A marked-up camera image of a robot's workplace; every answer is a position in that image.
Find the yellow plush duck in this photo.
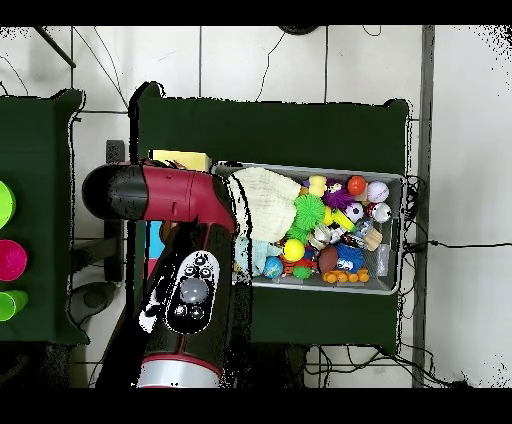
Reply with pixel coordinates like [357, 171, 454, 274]
[306, 174, 328, 198]

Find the lime green plastic cup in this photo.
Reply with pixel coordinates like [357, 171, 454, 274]
[0, 180, 17, 230]
[0, 289, 30, 322]

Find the white baseball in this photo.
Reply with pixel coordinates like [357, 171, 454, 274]
[366, 181, 390, 204]

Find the grey stand base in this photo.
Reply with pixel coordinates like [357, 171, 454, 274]
[68, 280, 118, 326]

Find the silver mesh bin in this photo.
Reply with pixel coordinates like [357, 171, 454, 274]
[210, 160, 407, 296]

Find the cream muslin cloth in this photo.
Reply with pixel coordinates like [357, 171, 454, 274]
[227, 166, 302, 244]

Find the orange smooth ball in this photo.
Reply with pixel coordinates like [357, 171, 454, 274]
[346, 175, 368, 197]

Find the black diagonal rod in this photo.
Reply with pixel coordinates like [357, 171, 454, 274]
[33, 25, 77, 69]

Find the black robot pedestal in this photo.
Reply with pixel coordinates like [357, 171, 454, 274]
[235, 342, 310, 388]

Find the dark green table cloth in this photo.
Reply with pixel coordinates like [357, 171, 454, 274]
[0, 88, 91, 346]
[126, 81, 410, 355]

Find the yellow smooth ball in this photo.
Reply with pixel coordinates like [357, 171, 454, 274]
[281, 238, 306, 263]

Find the black round fixture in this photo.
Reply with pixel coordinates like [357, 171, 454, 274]
[278, 25, 320, 36]

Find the wooden three-hole box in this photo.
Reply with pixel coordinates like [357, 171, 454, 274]
[143, 149, 212, 281]

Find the blue spiky rubber ball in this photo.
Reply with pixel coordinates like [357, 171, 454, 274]
[334, 241, 366, 273]

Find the pink plastic cup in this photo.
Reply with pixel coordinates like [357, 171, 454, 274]
[0, 238, 29, 282]

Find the black upright panel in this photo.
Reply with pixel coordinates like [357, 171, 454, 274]
[104, 139, 126, 283]

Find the green spiky rubber ball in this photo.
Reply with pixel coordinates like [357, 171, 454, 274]
[292, 193, 326, 233]

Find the light blue fluffy cloth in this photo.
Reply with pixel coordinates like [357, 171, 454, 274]
[235, 237, 283, 277]

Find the black power cable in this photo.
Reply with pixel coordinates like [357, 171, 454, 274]
[401, 238, 512, 252]

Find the brown toy football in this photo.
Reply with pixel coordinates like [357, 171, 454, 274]
[317, 243, 340, 275]

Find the purple spiky monster toy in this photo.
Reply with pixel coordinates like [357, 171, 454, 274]
[321, 178, 356, 211]

